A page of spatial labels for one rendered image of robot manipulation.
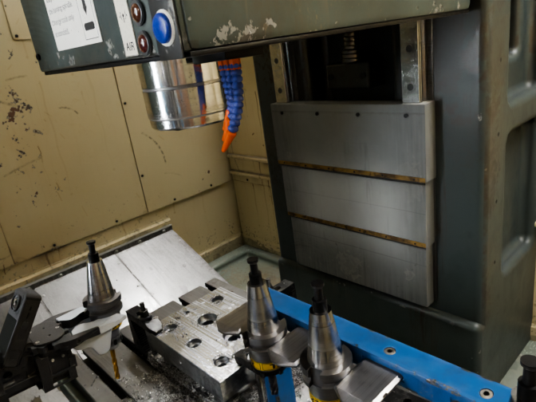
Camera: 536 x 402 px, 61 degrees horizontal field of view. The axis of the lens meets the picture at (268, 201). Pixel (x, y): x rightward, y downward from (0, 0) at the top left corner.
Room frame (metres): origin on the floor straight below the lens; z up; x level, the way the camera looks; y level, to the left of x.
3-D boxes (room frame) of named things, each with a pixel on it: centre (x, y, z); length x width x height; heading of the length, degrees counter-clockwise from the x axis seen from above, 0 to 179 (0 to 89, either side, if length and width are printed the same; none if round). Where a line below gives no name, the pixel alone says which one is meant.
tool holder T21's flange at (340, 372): (0.45, -0.04, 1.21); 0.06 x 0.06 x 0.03
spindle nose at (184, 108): (0.87, 0.12, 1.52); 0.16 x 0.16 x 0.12
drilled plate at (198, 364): (0.90, 0.15, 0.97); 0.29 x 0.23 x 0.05; 41
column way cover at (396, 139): (1.16, -0.22, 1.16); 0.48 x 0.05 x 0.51; 41
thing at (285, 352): (0.50, -0.01, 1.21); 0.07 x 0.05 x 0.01; 131
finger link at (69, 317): (0.71, 0.35, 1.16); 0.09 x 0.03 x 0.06; 144
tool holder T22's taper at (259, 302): (0.54, 0.03, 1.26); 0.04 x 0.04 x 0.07
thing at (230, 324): (0.58, 0.07, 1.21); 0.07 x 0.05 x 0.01; 131
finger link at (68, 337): (0.64, 0.34, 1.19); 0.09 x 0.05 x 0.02; 117
